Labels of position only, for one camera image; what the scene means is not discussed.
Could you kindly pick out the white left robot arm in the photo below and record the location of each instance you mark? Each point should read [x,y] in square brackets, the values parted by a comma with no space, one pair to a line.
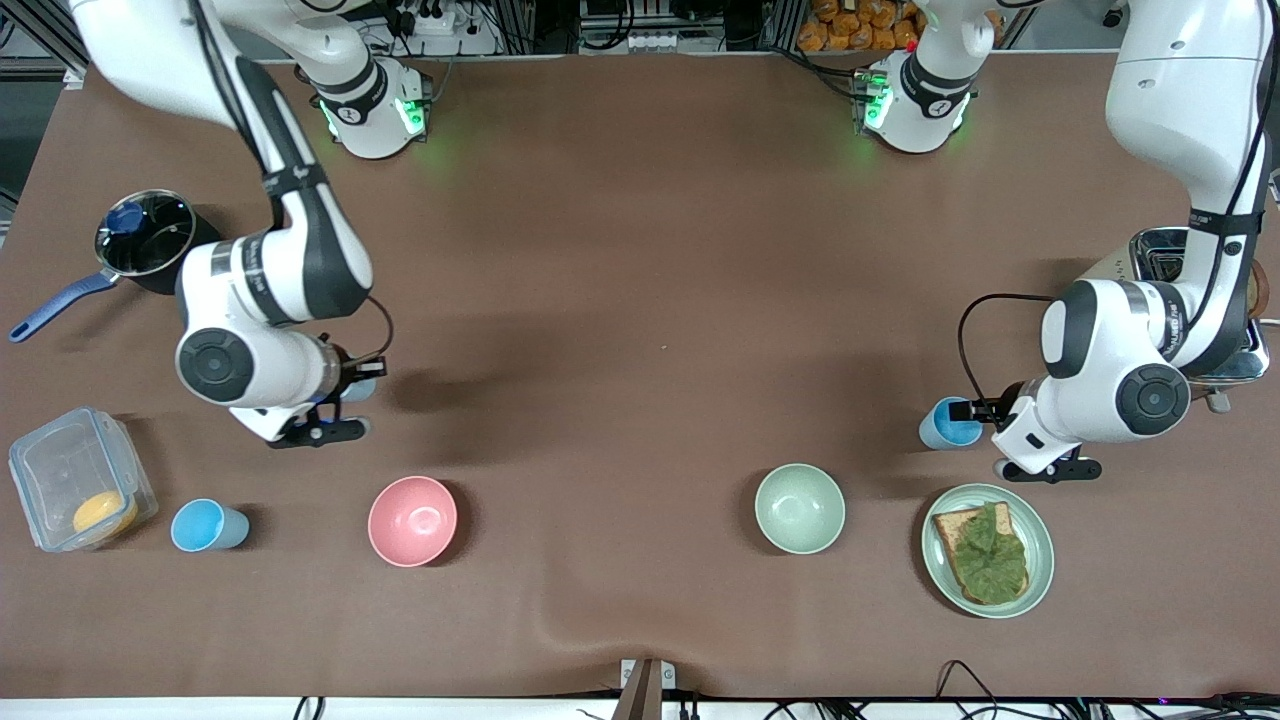
[1100,400]

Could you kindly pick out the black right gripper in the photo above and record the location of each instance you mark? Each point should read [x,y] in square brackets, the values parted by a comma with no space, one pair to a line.
[349,377]

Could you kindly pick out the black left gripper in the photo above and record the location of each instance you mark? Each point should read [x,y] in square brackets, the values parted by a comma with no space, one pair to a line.
[1003,408]

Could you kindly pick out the clear plastic lidded container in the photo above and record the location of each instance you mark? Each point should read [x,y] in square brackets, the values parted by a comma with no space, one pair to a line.
[60,470]

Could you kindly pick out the cream and chrome toaster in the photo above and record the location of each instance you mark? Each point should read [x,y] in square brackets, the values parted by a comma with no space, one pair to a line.
[1160,250]

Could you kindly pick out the white power strip with plugs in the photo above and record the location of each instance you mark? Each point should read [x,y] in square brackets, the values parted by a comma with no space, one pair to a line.
[425,18]

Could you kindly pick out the toast slice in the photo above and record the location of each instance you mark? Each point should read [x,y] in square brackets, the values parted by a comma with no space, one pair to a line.
[947,530]

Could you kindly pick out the pale green bowl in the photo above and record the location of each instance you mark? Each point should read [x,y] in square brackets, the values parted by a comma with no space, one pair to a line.
[800,508]

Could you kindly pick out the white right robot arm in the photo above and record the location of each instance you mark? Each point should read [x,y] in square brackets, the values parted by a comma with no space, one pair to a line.
[290,360]

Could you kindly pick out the light blue plastic cup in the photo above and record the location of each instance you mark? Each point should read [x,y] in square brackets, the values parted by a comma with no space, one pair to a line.
[362,391]
[938,432]
[205,526]

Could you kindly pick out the black caster wheel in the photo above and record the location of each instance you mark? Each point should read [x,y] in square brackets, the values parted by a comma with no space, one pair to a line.
[1114,16]

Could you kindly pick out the yellow orange round food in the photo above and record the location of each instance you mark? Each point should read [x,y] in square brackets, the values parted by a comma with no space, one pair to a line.
[104,513]

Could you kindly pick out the metal table clamp bracket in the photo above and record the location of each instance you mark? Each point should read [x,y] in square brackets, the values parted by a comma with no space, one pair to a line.
[645,690]

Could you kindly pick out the small white power strip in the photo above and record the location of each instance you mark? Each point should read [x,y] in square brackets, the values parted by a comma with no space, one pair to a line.
[655,43]

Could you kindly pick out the pale green plate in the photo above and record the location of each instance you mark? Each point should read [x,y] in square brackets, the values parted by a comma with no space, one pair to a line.
[1040,545]

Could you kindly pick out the pink bowl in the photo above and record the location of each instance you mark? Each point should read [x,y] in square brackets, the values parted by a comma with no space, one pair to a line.
[412,520]

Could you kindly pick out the pile of orange buns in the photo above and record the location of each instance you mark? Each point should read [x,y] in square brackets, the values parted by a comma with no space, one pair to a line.
[860,25]

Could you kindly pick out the green lettuce leaf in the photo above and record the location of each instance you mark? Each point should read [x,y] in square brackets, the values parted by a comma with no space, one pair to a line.
[990,555]

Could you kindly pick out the brown bread slice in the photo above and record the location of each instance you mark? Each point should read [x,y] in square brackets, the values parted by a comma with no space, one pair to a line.
[1258,290]

